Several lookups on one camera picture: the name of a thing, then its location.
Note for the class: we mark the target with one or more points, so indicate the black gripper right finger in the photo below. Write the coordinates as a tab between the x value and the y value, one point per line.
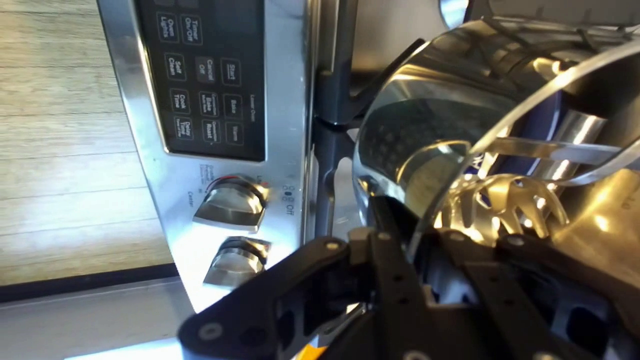
560	313

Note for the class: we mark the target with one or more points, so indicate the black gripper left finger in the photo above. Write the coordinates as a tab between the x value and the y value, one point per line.
321	300

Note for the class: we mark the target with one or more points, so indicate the large steel saucepan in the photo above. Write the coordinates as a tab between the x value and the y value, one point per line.
427	120

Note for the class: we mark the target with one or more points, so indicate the silver stove knob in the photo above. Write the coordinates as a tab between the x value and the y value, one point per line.
236	260
230	202

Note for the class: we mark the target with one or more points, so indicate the stainless steel gas range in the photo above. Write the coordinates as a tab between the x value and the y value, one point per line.
281	167

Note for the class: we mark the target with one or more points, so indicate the black cast iron grate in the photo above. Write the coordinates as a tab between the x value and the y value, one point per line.
332	93

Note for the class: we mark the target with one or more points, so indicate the dark lower cabinet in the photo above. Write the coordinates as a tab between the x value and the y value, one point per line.
100	313

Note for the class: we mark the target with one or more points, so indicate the black oven control panel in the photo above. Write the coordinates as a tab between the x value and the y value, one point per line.
200	81

